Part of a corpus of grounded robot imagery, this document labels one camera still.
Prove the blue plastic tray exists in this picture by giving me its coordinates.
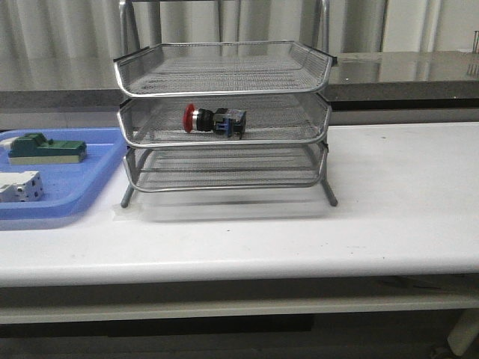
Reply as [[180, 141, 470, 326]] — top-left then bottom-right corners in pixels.
[[1, 127, 126, 221]]

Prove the green and beige electrical module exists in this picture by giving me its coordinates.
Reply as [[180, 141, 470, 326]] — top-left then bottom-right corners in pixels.
[[8, 132, 87, 165]]

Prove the red emergency stop button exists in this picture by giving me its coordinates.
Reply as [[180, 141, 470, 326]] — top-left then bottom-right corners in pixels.
[[182, 103, 246, 139]]

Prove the white table leg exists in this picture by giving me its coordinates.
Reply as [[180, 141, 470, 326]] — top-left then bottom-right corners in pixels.
[[447, 309, 479, 356]]

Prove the silver rack frame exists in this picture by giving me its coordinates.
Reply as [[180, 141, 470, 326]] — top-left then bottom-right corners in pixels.
[[118, 0, 340, 209]]

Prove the dark background counter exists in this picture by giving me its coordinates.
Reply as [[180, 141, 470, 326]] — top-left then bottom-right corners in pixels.
[[1, 52, 478, 111]]

